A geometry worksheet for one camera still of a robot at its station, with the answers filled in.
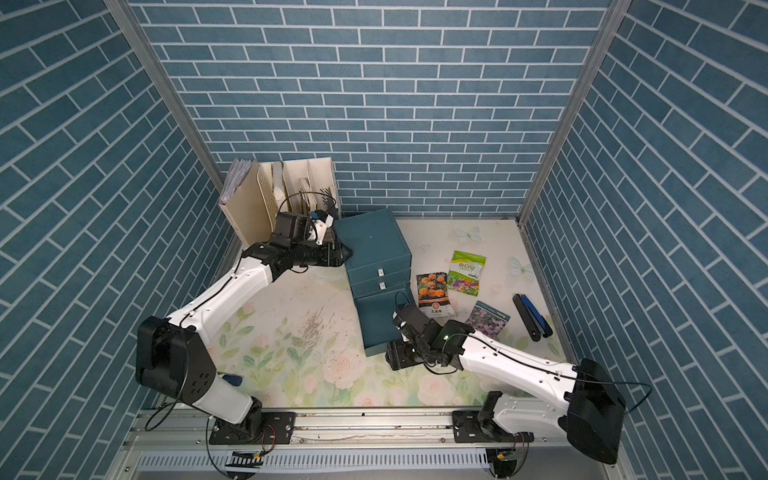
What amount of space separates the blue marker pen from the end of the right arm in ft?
1.43

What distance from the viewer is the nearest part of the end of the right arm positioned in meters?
0.54

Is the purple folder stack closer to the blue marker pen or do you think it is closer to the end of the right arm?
the end of the right arm

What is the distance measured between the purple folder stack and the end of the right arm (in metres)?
0.64

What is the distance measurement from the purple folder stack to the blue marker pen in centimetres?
96

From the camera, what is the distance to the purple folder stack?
2.83 ft

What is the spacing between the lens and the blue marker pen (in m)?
0.91
